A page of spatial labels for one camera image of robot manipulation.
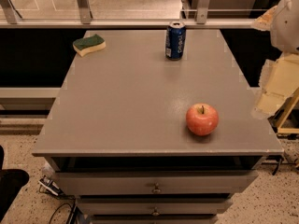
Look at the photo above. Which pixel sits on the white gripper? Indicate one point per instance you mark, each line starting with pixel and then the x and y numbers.
pixel 287 27

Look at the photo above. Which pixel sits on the red apple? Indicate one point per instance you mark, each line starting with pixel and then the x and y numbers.
pixel 202 119

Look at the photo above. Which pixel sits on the green and yellow sponge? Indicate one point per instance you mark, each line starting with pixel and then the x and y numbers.
pixel 88 45

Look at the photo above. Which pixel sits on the blue soda can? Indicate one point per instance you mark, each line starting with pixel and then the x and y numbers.
pixel 175 40

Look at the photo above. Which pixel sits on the top grey drawer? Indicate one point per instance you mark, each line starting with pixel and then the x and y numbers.
pixel 137 183

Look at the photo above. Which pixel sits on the grey drawer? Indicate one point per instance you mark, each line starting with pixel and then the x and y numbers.
pixel 153 207
pixel 154 220
pixel 137 183

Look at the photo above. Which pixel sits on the grey drawer cabinet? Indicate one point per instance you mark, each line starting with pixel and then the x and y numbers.
pixel 123 109

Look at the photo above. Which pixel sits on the middle grey drawer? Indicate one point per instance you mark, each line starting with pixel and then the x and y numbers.
pixel 153 207

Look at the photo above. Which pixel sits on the bottom grey drawer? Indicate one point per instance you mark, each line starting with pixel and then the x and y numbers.
pixel 154 220

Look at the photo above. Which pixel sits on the small device on floor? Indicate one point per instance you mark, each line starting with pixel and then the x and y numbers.
pixel 50 186

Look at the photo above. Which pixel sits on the black chair part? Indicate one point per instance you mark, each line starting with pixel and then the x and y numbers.
pixel 11 182

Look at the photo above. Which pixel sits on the yellow wooden frame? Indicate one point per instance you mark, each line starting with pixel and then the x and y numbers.
pixel 287 111

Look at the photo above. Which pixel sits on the metal railing frame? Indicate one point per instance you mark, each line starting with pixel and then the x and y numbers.
pixel 131 13

